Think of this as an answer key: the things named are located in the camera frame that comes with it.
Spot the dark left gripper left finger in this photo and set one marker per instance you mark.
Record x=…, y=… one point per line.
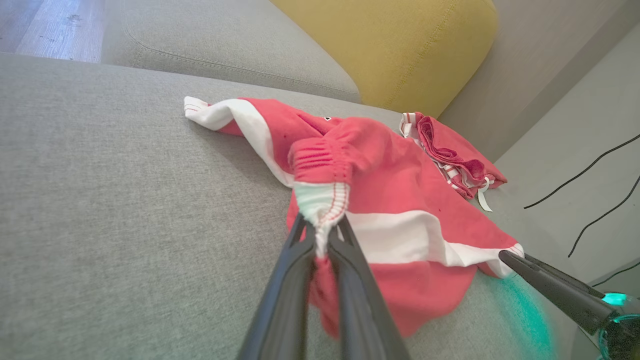
x=280, y=320

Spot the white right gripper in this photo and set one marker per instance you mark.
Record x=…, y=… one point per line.
x=622, y=325

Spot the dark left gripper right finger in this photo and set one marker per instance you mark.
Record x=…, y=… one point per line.
x=365, y=320

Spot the red shorts with white stripe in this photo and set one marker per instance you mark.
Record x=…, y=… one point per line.
x=400, y=190

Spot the red basketball jersey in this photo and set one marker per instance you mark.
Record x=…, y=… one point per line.
x=450, y=150

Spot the yellow sofa cushion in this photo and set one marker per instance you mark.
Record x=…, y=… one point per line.
x=400, y=45

